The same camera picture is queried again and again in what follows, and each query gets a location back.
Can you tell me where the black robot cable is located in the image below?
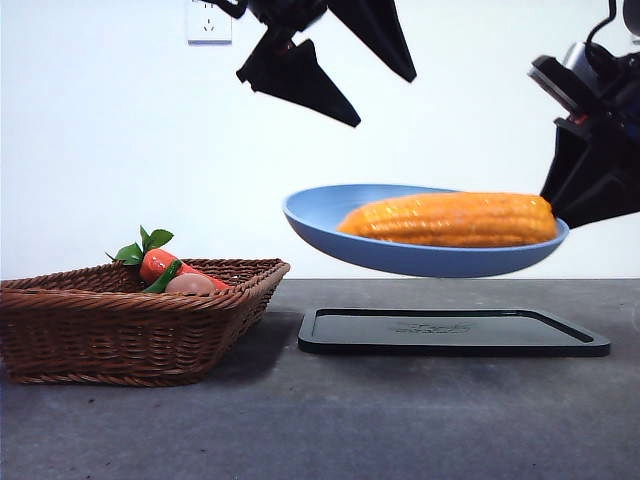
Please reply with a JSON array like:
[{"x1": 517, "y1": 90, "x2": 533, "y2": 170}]
[{"x1": 586, "y1": 0, "x2": 621, "y2": 47}]

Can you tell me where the brown egg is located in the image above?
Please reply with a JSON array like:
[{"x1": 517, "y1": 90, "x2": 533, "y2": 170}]
[{"x1": 164, "y1": 273, "x2": 218, "y2": 297}]

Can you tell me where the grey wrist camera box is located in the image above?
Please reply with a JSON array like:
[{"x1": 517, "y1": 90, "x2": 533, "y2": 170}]
[{"x1": 528, "y1": 41, "x2": 602, "y2": 112}]

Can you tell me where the yellow orange corn cob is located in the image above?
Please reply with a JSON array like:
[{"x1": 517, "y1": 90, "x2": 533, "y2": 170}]
[{"x1": 336, "y1": 192, "x2": 559, "y2": 250}]

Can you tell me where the blue round plate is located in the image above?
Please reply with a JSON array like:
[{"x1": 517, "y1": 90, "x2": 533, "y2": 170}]
[{"x1": 281, "y1": 183, "x2": 571, "y2": 280}]

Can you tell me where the black rectangular tray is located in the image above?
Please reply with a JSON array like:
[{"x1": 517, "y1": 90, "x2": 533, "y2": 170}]
[{"x1": 297, "y1": 307, "x2": 612, "y2": 359}]

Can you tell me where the brown wicker basket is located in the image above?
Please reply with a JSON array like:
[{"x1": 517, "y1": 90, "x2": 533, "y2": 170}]
[{"x1": 0, "y1": 258, "x2": 292, "y2": 389}]

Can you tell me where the green vegetable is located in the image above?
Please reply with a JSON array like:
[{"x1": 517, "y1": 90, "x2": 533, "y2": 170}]
[{"x1": 141, "y1": 258, "x2": 184, "y2": 295}]

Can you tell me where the orange toy carrot with leaves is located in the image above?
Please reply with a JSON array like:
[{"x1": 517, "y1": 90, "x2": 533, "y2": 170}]
[{"x1": 104, "y1": 224, "x2": 230, "y2": 293}]

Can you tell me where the white wall socket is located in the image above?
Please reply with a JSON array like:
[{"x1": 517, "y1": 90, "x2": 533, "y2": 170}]
[{"x1": 187, "y1": 0, "x2": 234, "y2": 47}]

